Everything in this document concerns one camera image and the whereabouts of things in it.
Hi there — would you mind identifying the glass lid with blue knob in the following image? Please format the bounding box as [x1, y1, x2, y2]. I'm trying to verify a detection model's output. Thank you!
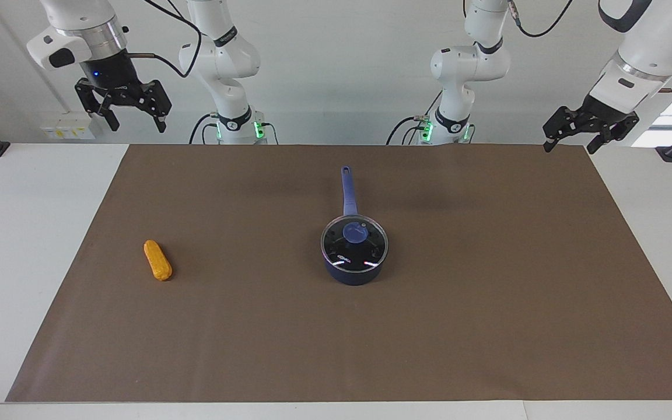
[320, 215, 389, 273]

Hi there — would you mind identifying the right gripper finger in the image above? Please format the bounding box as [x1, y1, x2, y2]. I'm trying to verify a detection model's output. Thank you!
[75, 78, 121, 132]
[143, 78, 173, 134]

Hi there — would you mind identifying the dark blue pot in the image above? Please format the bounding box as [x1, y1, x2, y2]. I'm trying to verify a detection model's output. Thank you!
[320, 166, 389, 286]

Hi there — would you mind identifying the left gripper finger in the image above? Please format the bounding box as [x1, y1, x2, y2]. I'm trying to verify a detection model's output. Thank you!
[542, 105, 583, 153]
[586, 115, 641, 156]

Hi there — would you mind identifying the yellow corn cob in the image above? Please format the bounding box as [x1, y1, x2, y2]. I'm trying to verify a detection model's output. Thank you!
[143, 240, 173, 282]

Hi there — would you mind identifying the white wall socket box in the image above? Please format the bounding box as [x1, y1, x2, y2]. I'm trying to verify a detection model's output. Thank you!
[40, 112, 97, 140]

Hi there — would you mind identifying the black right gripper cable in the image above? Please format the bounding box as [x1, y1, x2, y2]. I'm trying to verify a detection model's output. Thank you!
[128, 0, 204, 79]

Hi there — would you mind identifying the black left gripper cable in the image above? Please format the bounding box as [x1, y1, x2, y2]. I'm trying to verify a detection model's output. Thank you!
[508, 0, 575, 38]

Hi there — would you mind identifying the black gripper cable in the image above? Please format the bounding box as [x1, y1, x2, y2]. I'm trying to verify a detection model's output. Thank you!
[508, 0, 575, 38]
[128, 0, 204, 79]

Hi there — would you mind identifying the brown table mat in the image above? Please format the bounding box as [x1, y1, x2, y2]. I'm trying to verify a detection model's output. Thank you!
[5, 144, 672, 403]

